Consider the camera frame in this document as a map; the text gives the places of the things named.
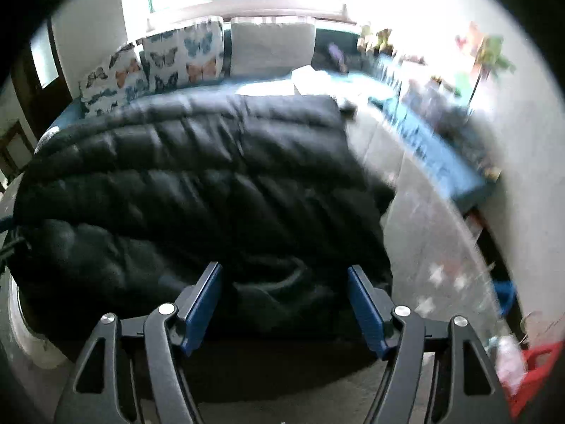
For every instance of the small butterfly print pillow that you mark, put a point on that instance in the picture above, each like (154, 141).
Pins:
(110, 81)

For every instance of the colourful pinwheel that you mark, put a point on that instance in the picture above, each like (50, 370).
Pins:
(485, 57)

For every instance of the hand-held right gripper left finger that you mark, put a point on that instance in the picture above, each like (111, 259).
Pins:
(203, 309)

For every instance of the white folded cloth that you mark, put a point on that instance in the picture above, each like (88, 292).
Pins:
(318, 81)

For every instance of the purple object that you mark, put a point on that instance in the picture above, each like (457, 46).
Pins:
(337, 57)

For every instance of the white plastic bag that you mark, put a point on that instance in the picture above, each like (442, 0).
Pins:
(507, 362)

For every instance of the blue bench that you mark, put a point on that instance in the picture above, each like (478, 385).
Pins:
(423, 141)

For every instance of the black puffer jacket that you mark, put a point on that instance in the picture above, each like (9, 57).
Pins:
(176, 185)

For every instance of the bed with grey star sheet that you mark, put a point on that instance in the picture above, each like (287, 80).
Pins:
(423, 238)

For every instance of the blue container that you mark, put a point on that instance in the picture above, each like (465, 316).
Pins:
(505, 296)

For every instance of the white pillow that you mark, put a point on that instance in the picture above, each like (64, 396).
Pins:
(271, 46)

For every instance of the dark wooden door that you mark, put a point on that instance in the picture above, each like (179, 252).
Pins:
(39, 66)

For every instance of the large butterfly print pillow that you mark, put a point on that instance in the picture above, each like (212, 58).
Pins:
(185, 53)

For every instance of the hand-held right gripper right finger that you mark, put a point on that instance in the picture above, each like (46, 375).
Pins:
(364, 313)

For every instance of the red plastic crate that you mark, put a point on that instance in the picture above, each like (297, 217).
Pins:
(536, 371)

